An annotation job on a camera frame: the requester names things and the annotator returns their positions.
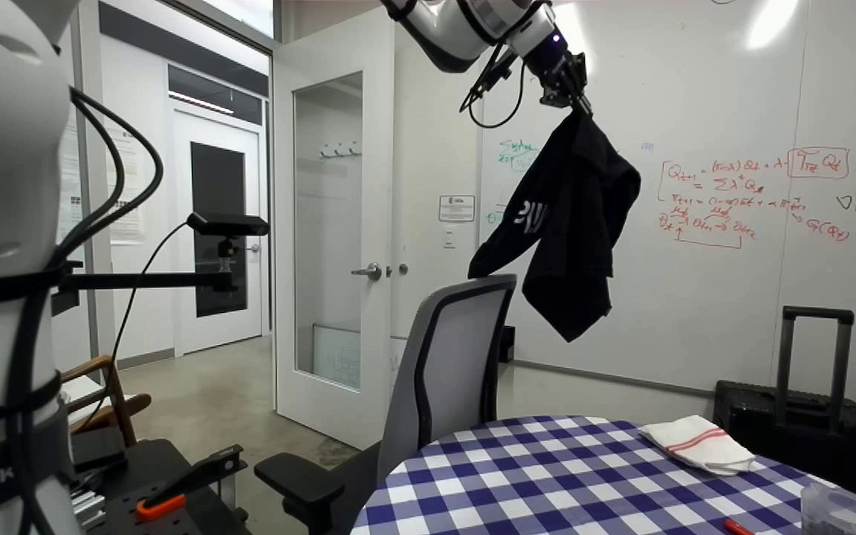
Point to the white glass door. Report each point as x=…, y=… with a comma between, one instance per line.
x=335, y=247

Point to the red marker pen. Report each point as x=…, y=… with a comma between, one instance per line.
x=737, y=528

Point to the black cloth with paw print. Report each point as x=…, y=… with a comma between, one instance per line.
x=571, y=226

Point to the white towel with red stripe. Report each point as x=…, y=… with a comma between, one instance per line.
x=699, y=447

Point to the white paper door sign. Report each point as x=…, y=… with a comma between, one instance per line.
x=455, y=208

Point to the clear glass cup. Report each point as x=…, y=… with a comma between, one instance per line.
x=840, y=511

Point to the grey mesh office chair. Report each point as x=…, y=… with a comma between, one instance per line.
x=448, y=367

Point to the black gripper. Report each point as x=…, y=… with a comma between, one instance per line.
x=556, y=65

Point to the black robot cart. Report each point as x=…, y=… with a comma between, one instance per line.
x=140, y=485

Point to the blue white checkered tablecloth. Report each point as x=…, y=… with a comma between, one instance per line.
x=549, y=485

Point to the wooden chair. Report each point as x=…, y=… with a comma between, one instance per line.
x=110, y=403

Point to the black camera on boom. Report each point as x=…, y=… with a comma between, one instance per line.
x=223, y=223

